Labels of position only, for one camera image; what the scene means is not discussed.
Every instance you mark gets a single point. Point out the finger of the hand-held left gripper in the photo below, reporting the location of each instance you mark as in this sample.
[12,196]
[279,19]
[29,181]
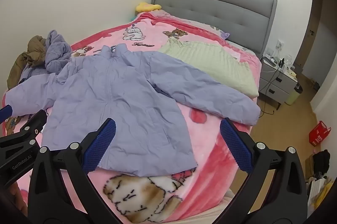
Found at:
[6,113]
[31,126]

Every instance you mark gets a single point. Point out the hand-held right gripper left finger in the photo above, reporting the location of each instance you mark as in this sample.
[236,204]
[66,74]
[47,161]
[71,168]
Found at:
[101,145]

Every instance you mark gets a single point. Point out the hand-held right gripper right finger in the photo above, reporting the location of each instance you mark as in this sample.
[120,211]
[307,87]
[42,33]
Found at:
[235,145]

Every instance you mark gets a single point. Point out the lavender puffer jacket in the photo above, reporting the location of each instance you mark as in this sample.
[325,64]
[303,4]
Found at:
[118,108]

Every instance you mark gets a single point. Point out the person's left hand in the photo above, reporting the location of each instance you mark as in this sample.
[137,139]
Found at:
[17,199]

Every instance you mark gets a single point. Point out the pink printed blanket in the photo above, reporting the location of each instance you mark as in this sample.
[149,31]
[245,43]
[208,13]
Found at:
[210,160]

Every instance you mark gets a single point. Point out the brown puffer jacket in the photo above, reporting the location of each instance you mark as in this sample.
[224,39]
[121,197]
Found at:
[31,55]

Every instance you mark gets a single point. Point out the grey nightstand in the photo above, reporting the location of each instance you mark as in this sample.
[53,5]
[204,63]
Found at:
[276,84]

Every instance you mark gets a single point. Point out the green trash can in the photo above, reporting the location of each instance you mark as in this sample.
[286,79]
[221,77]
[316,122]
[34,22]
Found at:
[293,96]

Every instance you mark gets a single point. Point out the lavender knit sweater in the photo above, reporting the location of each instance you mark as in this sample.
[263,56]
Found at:
[56,52]

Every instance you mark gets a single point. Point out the red bag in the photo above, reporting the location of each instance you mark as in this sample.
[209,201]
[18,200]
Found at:
[319,134]

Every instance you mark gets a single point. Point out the cream pillow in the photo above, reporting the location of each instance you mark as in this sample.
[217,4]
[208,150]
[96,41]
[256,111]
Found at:
[210,63]

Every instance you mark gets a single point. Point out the black bag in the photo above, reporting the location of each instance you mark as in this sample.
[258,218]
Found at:
[322,160]

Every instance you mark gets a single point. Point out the grey upholstered headboard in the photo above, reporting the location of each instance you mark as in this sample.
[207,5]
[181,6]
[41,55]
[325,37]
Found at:
[210,8]

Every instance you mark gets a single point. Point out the wooden door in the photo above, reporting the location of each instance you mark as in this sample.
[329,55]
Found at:
[314,29]

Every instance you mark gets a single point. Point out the yellow plush toy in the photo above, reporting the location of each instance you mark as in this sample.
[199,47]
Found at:
[147,6]

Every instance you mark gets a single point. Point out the white wall outlet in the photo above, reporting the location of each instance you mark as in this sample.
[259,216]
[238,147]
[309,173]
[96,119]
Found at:
[279,44]

